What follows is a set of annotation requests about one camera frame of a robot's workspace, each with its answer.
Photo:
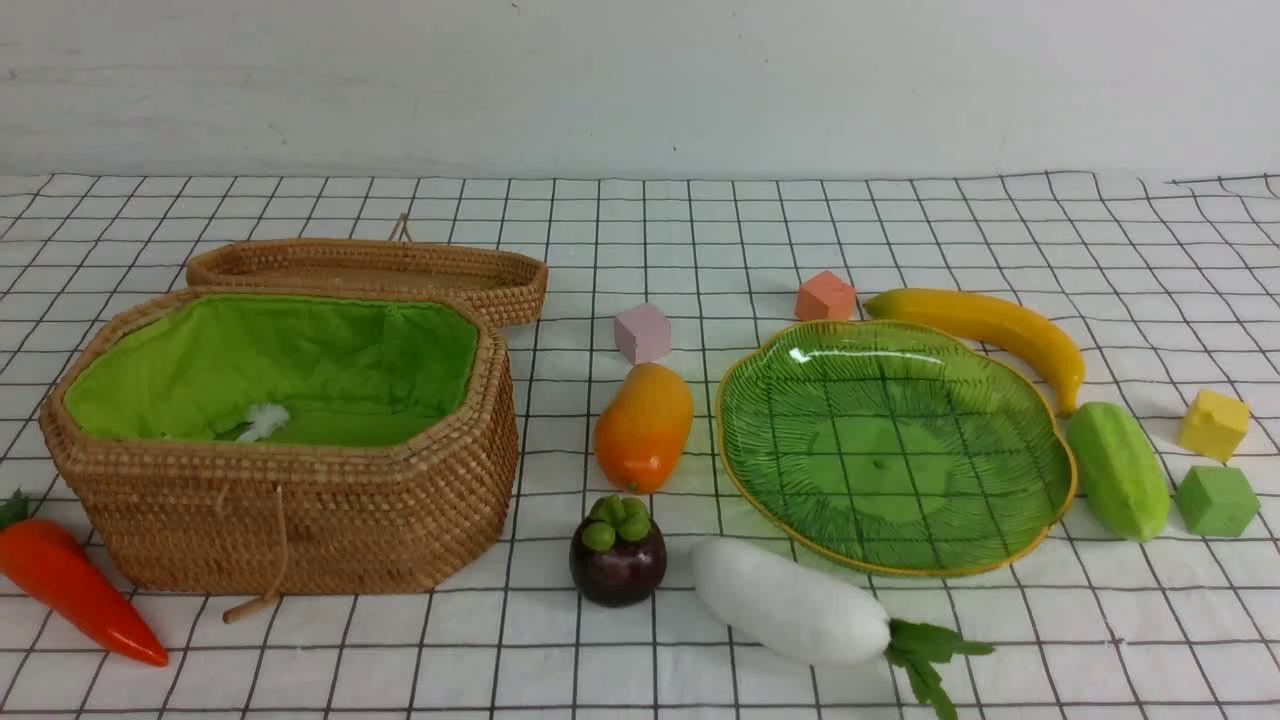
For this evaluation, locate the white grid tablecloth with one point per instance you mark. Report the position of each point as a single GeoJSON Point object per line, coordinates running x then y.
{"type": "Point", "coordinates": [1169, 287]}

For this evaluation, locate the woven rattan basket lid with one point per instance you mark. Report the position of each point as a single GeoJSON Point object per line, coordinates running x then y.
{"type": "Point", "coordinates": [506, 287]}

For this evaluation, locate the yellow toy banana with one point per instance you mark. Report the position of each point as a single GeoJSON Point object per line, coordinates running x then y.
{"type": "Point", "coordinates": [1024, 333]}

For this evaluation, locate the purple toy mangosteen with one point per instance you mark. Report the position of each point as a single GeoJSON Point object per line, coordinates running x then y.
{"type": "Point", "coordinates": [618, 555]}

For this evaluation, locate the orange foam cube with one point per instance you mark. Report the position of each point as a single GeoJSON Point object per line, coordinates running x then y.
{"type": "Point", "coordinates": [826, 296]}

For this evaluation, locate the green foam cube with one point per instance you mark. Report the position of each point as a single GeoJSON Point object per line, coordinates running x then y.
{"type": "Point", "coordinates": [1217, 501]}

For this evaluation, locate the woven rattan basket green lining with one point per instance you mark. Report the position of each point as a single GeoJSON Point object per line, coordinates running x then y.
{"type": "Point", "coordinates": [263, 441]}

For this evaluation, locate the white toy radish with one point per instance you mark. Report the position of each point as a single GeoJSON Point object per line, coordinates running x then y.
{"type": "Point", "coordinates": [806, 615]}

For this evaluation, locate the orange toy carrot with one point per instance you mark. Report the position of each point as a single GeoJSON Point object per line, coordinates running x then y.
{"type": "Point", "coordinates": [49, 564]}

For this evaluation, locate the pink foam cube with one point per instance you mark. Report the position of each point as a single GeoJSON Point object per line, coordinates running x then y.
{"type": "Point", "coordinates": [643, 334]}

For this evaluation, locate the green leaf-shaped glass plate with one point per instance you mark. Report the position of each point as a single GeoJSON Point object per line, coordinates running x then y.
{"type": "Point", "coordinates": [894, 449]}

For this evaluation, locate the yellow foam cube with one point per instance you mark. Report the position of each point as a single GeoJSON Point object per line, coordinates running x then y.
{"type": "Point", "coordinates": [1214, 425]}

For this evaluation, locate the orange toy mango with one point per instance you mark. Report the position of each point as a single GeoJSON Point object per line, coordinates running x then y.
{"type": "Point", "coordinates": [642, 434]}

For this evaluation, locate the light green toy cucumber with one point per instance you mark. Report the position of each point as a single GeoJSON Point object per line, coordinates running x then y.
{"type": "Point", "coordinates": [1119, 470]}

